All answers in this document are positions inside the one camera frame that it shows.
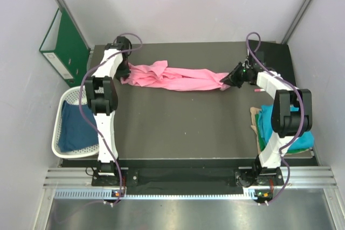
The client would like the pink towel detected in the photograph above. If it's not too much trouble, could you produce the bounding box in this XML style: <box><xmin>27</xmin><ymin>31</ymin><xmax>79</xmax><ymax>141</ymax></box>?
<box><xmin>121</xmin><ymin>60</ymin><xmax>229</xmax><ymax>92</ymax></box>

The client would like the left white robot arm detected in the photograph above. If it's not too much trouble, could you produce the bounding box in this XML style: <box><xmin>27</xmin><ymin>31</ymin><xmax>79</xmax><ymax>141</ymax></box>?
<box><xmin>83</xmin><ymin>34</ymin><xmax>132</xmax><ymax>187</ymax></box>

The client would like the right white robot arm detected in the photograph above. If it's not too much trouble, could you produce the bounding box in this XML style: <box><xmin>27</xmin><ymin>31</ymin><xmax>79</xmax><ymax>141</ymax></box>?
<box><xmin>220</xmin><ymin>53</ymin><xmax>313</xmax><ymax>185</ymax></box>

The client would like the white perforated plastic basket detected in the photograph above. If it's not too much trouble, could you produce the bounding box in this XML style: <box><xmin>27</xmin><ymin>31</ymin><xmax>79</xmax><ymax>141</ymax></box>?
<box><xmin>51</xmin><ymin>86</ymin><xmax>99</xmax><ymax>159</ymax></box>

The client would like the green lever arch binder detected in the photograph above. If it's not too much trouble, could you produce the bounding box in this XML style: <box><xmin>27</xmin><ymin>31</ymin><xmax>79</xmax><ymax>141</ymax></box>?
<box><xmin>39</xmin><ymin>9</ymin><xmax>90</xmax><ymax>87</ymax></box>

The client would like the green folded towel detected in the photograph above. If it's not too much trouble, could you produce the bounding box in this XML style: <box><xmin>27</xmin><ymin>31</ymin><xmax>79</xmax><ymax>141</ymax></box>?
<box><xmin>254</xmin><ymin>114</ymin><xmax>311</xmax><ymax>156</ymax></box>

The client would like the dark blue towel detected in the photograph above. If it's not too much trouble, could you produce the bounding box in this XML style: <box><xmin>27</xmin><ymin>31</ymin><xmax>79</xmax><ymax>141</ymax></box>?
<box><xmin>58</xmin><ymin>101</ymin><xmax>98</xmax><ymax>152</ymax></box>

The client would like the turquoise folded towel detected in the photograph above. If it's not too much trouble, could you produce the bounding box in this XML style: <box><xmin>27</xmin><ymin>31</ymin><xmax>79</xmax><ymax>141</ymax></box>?
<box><xmin>256</xmin><ymin>105</ymin><xmax>314</xmax><ymax>154</ymax></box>

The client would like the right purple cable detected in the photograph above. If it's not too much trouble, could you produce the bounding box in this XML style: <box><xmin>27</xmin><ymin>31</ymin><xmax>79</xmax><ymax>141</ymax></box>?
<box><xmin>246</xmin><ymin>32</ymin><xmax>308</xmax><ymax>205</ymax></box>

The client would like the purple cable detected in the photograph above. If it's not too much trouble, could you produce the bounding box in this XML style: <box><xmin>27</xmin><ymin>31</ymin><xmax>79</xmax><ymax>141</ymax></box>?
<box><xmin>246</xmin><ymin>32</ymin><xmax>308</xmax><ymax>205</ymax></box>
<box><xmin>78</xmin><ymin>33</ymin><xmax>143</xmax><ymax>204</ymax></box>

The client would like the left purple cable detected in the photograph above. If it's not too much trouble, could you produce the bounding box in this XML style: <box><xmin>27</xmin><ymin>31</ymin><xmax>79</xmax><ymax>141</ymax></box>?
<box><xmin>78</xmin><ymin>33</ymin><xmax>143</xmax><ymax>204</ymax></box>

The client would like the aluminium extrusion rail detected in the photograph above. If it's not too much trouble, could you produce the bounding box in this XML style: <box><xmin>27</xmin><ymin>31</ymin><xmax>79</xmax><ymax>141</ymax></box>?
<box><xmin>43</xmin><ymin>166</ymin><xmax>337</xmax><ymax>189</ymax></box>

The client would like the grey slotted cable duct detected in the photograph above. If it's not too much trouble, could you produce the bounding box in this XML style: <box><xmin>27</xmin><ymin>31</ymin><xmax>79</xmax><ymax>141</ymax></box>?
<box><xmin>54</xmin><ymin>189</ymin><xmax>258</xmax><ymax>200</ymax></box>

